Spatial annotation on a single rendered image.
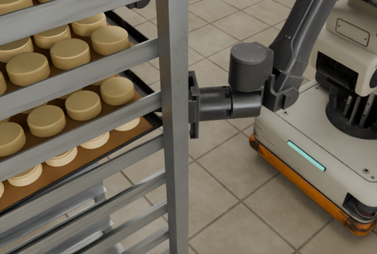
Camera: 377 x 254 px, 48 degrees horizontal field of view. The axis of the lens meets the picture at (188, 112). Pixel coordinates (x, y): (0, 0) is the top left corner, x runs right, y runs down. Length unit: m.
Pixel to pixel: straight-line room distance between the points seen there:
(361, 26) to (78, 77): 1.03
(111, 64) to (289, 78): 0.32
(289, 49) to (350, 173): 0.98
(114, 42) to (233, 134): 1.56
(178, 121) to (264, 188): 1.28
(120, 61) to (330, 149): 1.26
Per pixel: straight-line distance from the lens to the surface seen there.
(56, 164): 0.65
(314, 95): 1.94
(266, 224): 1.77
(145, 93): 0.65
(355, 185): 1.63
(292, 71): 0.73
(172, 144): 0.66
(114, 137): 0.67
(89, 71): 0.53
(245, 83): 0.66
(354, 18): 1.41
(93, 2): 0.49
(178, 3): 0.52
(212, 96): 0.68
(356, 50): 1.42
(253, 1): 3.28
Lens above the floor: 1.45
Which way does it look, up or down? 41 degrees down
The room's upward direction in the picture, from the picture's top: straight up
